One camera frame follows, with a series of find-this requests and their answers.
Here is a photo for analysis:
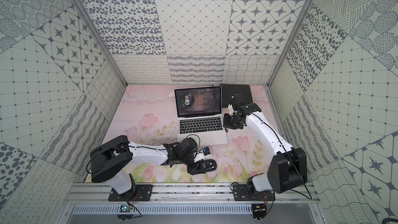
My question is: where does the black plastic tool case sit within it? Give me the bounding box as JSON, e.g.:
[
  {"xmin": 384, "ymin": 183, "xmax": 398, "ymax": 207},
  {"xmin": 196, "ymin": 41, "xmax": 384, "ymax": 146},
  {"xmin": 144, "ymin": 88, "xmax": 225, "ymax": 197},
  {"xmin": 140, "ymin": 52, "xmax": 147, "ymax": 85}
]
[{"xmin": 220, "ymin": 84, "xmax": 253, "ymax": 108}]

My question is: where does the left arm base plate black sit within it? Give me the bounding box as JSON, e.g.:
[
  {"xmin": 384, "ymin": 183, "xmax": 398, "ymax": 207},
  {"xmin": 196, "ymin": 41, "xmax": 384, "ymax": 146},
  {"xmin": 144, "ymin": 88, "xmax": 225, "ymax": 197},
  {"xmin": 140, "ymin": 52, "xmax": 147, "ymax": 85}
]
[{"xmin": 108, "ymin": 184, "xmax": 153, "ymax": 202}]

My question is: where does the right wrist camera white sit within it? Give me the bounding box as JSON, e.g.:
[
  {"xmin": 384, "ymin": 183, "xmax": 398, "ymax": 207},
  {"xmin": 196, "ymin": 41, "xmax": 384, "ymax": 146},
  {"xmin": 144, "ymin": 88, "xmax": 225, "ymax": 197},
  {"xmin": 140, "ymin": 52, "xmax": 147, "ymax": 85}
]
[{"xmin": 228, "ymin": 104, "xmax": 235, "ymax": 116}]

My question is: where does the aluminium mounting rail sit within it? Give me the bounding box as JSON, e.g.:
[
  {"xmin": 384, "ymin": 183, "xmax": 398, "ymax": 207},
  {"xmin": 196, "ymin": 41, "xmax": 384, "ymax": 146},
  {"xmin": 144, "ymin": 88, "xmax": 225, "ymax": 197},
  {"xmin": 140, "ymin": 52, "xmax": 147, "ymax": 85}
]
[{"xmin": 64, "ymin": 183, "xmax": 320, "ymax": 204}]

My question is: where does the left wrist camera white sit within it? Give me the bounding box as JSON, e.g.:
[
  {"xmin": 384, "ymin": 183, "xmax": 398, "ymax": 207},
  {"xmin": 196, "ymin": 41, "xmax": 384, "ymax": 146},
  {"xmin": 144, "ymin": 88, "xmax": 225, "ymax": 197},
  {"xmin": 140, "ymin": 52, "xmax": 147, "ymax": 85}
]
[{"xmin": 194, "ymin": 147, "xmax": 211, "ymax": 162}]

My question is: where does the black wireless mouse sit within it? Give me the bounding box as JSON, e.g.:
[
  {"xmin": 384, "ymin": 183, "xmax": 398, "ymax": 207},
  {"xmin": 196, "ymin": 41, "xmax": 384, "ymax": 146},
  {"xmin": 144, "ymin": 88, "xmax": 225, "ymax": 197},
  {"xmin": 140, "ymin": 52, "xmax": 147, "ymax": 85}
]
[{"xmin": 200, "ymin": 159, "xmax": 217, "ymax": 173}]

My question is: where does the silver laptop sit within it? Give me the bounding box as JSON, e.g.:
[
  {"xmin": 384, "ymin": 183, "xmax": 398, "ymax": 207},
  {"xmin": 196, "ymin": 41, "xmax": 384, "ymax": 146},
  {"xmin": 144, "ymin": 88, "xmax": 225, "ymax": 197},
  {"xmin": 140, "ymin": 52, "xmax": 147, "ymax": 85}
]
[{"xmin": 174, "ymin": 86, "xmax": 228, "ymax": 147}]

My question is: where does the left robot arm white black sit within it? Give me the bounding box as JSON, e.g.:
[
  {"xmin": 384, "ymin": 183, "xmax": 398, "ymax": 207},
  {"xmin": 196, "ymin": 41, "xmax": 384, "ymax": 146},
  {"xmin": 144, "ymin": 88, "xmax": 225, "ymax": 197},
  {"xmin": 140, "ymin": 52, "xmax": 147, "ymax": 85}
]
[{"xmin": 86, "ymin": 134, "xmax": 217, "ymax": 195}]

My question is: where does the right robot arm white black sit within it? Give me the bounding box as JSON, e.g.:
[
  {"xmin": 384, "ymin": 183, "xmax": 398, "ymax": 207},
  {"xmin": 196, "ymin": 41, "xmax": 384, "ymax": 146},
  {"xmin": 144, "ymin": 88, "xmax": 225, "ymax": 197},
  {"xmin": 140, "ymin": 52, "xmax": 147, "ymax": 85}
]
[{"xmin": 223, "ymin": 91, "xmax": 308, "ymax": 201}]

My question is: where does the small white clip object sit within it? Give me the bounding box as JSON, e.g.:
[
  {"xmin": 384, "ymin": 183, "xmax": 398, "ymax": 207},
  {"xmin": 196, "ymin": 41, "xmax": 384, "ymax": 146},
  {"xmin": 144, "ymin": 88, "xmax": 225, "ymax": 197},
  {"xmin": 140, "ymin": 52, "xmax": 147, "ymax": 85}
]
[{"xmin": 169, "ymin": 90, "xmax": 175, "ymax": 98}]

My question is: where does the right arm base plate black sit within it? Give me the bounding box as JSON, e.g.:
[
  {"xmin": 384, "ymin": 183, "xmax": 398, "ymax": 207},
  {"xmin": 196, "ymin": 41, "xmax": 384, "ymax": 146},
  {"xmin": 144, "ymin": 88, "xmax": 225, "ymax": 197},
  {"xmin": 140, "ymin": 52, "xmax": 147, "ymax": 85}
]
[{"xmin": 230, "ymin": 183, "xmax": 275, "ymax": 202}]

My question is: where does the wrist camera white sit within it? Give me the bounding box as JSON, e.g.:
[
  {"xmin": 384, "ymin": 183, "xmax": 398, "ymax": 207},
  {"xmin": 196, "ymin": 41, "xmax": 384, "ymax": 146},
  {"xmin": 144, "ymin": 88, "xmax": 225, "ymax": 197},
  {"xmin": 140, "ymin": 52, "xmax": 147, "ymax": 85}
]
[
  {"xmin": 194, "ymin": 147, "xmax": 211, "ymax": 162},
  {"xmin": 228, "ymin": 104, "xmax": 235, "ymax": 116}
]

